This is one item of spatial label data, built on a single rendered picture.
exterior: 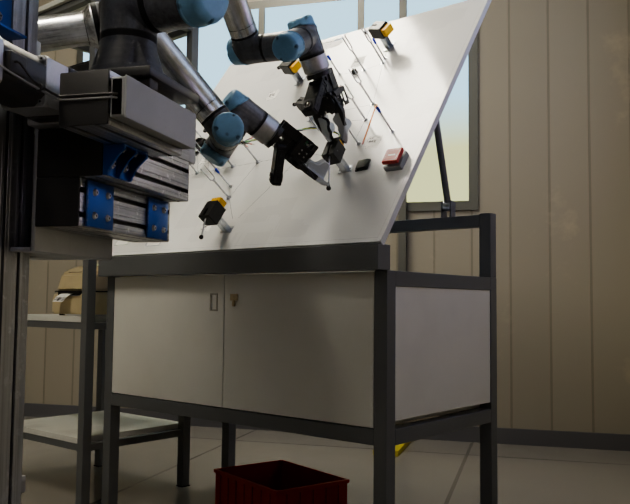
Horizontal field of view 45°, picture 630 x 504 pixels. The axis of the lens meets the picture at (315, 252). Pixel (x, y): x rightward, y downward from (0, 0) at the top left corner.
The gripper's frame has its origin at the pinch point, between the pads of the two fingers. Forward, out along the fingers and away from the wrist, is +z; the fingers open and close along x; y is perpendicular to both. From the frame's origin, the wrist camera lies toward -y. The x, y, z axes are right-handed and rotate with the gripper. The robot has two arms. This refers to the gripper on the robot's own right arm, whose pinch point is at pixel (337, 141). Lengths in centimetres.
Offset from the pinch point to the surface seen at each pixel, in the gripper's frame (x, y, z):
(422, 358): -19, -26, 57
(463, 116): 48, 202, 44
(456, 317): -21, -5, 57
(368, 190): -11.1, -11.1, 12.8
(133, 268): 77, -22, 20
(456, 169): 55, 187, 68
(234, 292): 35, -27, 31
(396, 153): -19.2, -4.6, 6.0
